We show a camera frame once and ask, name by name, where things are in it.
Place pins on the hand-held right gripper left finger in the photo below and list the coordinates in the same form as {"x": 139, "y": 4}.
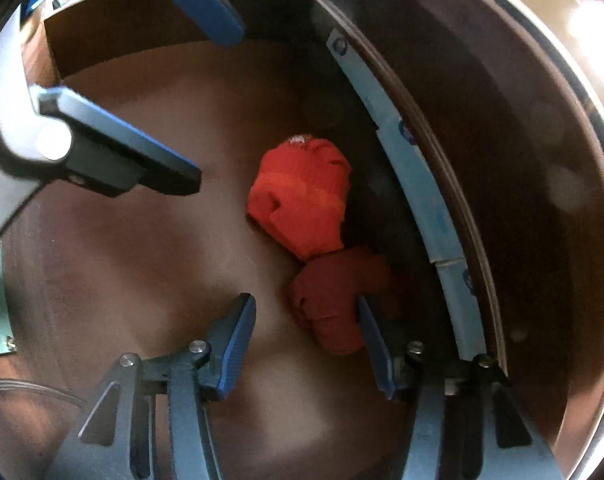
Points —
{"x": 234, "y": 345}

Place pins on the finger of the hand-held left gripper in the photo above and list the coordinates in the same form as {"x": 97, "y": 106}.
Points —
{"x": 122, "y": 150}
{"x": 202, "y": 5}

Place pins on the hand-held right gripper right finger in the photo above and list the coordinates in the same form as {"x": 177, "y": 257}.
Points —
{"x": 374, "y": 345}

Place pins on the dark red sock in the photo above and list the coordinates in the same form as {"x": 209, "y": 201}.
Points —
{"x": 332, "y": 300}

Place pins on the bright orange sock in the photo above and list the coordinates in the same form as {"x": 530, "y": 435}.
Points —
{"x": 302, "y": 195}

